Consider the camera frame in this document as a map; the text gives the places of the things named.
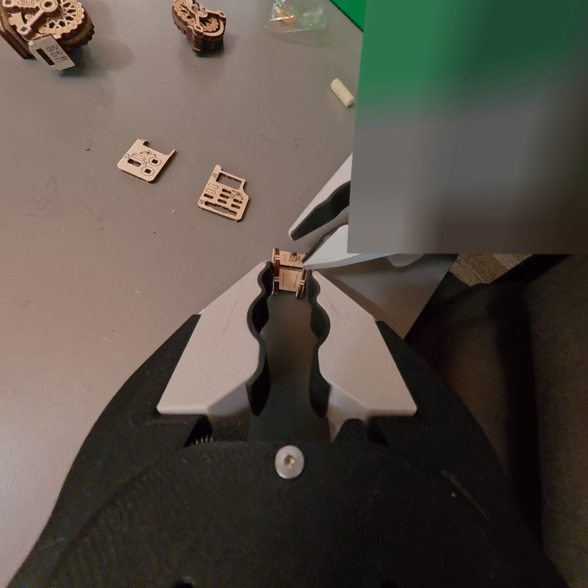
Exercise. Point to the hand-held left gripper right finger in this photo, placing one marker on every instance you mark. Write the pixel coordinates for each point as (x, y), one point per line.
(363, 367)

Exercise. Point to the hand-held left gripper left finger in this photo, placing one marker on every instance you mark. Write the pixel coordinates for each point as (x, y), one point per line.
(216, 358)

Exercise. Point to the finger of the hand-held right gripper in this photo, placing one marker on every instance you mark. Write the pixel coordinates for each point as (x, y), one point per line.
(333, 248)
(333, 183)

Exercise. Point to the small wooden box part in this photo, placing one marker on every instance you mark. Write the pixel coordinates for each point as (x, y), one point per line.
(288, 281)

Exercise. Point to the grey desk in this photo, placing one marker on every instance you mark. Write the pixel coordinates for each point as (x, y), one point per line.
(92, 275)

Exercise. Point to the small white cylinder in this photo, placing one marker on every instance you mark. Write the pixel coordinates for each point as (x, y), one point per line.
(342, 92)

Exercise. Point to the flat wooden piece with slots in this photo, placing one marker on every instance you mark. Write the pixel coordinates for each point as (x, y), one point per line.
(215, 177)

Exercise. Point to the person's dark clothing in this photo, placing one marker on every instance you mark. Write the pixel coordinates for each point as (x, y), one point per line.
(505, 390)

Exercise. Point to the clear plastic bag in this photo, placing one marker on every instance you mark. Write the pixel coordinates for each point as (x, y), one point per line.
(298, 18)

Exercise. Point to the green box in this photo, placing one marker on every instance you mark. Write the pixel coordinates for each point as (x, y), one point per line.
(348, 7)

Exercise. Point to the small wooden gear model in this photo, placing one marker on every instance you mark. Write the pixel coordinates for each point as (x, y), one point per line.
(202, 39)

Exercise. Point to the flat wooden piece round holes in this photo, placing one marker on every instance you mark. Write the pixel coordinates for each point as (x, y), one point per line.
(140, 148)

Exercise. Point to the pale wooden slotted plate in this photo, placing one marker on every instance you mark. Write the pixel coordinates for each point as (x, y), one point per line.
(64, 63)

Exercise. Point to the large wooden gear model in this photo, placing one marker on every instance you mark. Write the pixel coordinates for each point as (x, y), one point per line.
(78, 32)

